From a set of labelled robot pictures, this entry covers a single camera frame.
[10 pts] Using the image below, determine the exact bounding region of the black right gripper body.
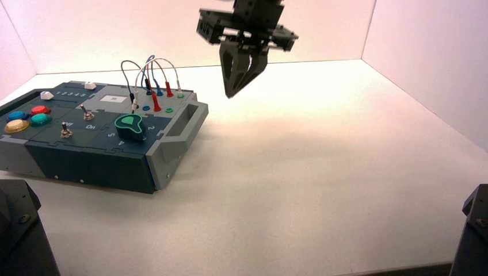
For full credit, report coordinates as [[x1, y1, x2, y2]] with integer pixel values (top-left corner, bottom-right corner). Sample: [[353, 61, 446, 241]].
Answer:
[[196, 0, 299, 53]]

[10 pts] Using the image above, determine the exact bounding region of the black patch cable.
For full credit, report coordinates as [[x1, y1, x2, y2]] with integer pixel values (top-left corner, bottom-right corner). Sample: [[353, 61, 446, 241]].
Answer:
[[120, 59, 153, 104]]

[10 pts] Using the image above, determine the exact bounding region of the blue grey task board box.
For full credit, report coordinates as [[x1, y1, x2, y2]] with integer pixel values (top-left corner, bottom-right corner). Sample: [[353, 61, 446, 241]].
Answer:
[[0, 80, 209, 194]]

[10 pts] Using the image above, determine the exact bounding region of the white patch cable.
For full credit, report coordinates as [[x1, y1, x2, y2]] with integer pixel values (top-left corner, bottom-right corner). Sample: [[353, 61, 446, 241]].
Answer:
[[131, 57, 184, 114]]

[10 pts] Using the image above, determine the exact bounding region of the yellow round push button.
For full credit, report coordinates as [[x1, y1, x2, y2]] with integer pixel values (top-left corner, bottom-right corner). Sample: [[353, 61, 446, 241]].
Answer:
[[4, 119, 31, 135]]

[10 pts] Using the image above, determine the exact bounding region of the teal round push button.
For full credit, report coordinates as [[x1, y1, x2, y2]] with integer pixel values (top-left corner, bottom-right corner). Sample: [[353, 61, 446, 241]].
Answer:
[[30, 113, 52, 127]]

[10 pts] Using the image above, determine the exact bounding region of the green black rotary knob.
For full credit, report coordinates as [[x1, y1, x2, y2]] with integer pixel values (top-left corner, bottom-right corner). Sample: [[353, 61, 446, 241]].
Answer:
[[114, 113, 147, 143]]

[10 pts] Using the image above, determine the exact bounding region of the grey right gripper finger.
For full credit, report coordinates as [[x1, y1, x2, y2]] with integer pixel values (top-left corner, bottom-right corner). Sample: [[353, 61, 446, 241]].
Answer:
[[233, 51, 269, 96], [219, 39, 251, 99]]

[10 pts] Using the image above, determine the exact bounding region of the blue round push button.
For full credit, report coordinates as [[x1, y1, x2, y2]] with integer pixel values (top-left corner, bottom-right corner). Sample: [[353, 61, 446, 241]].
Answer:
[[6, 110, 30, 122]]

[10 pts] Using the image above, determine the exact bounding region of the blue patch cable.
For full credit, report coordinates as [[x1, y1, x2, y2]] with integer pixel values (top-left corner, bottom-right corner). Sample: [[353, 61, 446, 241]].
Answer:
[[141, 55, 164, 97]]

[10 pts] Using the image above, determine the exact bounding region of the red patch cable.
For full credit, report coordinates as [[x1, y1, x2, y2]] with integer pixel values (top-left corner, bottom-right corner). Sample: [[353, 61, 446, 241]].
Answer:
[[144, 63, 174, 113]]

